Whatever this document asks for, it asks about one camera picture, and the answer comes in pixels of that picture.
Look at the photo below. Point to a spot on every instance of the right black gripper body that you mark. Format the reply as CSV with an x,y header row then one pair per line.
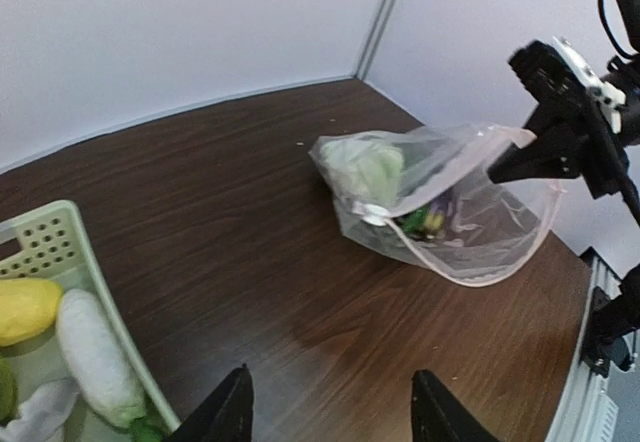
x,y
604,164

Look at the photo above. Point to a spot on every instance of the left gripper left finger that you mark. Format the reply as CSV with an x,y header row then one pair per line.
x,y
226,414

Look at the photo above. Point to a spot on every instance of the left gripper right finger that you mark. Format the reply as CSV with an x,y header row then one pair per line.
x,y
437,415

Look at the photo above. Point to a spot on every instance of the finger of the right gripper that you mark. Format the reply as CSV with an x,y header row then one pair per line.
x,y
553,154

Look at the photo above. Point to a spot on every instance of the clear zip top bag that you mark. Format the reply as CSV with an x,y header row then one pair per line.
x,y
495,229

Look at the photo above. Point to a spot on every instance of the white fake potato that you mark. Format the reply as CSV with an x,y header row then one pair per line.
x,y
96,360

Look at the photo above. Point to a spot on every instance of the green yellow fake mango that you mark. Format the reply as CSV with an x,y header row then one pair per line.
x,y
8,392

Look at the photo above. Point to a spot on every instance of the yellow fake banana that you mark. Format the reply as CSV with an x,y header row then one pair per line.
x,y
28,308

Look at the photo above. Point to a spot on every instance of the green plastic basket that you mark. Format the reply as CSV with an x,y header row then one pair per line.
x,y
51,243

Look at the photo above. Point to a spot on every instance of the white fake cauliflower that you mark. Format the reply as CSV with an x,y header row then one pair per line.
x,y
43,415

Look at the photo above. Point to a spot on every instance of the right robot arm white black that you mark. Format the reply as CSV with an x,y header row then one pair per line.
x,y
620,2

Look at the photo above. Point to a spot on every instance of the purple spotted fake eggplant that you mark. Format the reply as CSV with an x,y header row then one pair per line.
x,y
430,220

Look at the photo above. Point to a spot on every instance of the pale green fake cabbage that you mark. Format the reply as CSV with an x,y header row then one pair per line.
x,y
368,171

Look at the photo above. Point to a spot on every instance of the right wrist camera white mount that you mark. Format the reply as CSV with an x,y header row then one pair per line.
x,y
558,70

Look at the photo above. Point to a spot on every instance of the aluminium front rail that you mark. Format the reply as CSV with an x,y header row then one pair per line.
x,y
585,411

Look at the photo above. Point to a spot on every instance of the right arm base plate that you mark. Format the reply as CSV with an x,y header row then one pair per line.
x,y
612,323

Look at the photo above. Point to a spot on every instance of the right aluminium frame post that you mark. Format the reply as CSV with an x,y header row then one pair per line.
x,y
382,15

